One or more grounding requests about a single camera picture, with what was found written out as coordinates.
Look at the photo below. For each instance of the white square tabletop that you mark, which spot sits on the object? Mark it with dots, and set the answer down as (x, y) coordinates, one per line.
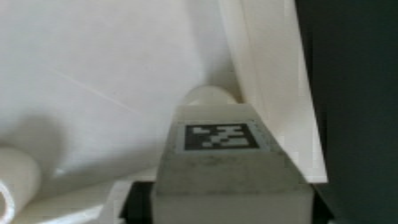
(104, 58)

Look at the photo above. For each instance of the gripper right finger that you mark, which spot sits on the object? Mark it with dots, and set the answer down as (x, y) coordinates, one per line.
(326, 208)

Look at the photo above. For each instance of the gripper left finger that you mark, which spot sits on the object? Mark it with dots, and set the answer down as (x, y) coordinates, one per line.
(127, 209)

